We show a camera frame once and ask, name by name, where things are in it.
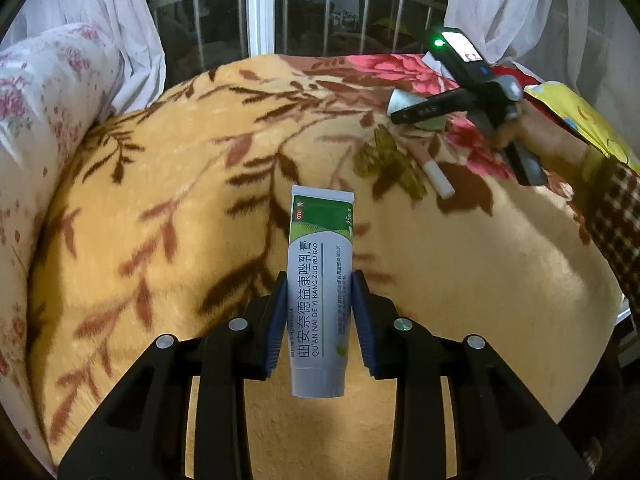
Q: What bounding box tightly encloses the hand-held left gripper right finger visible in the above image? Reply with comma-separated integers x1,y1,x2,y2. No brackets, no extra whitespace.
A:
350,270,588,480

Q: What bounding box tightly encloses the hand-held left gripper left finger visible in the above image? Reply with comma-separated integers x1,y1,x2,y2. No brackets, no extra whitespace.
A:
57,271,290,480

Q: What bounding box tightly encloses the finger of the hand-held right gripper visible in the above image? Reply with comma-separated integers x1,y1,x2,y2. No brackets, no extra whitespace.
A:
390,87,483,126

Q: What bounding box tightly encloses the green white ointment tube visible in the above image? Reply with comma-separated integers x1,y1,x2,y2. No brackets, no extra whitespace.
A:
289,185,357,400

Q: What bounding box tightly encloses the person's right hand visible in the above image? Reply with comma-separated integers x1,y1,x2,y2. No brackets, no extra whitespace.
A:
492,102,596,171

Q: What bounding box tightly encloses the red cloth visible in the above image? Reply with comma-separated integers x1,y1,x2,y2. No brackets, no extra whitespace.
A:
492,62,581,131

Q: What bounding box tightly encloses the white pink lip balm stick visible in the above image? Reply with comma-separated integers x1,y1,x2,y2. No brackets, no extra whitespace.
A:
407,140,456,198

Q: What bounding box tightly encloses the olive green hair claw clip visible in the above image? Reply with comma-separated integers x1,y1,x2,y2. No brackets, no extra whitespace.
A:
354,125,428,201

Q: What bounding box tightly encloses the sheer petal print curtain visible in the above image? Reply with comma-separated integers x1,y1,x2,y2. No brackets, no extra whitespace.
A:
0,0,167,116
444,0,640,106

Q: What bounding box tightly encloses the yellow printed pillow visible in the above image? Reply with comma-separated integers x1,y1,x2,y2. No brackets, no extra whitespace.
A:
522,80,640,176

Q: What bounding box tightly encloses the yellow floral fleece blanket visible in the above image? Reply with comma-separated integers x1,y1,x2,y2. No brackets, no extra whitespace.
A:
25,52,631,480

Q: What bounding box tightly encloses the white framed barred window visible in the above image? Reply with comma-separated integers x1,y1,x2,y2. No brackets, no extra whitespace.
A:
135,0,453,91

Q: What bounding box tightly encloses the floral bolster pillow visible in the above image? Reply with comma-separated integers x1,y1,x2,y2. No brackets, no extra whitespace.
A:
0,22,126,476

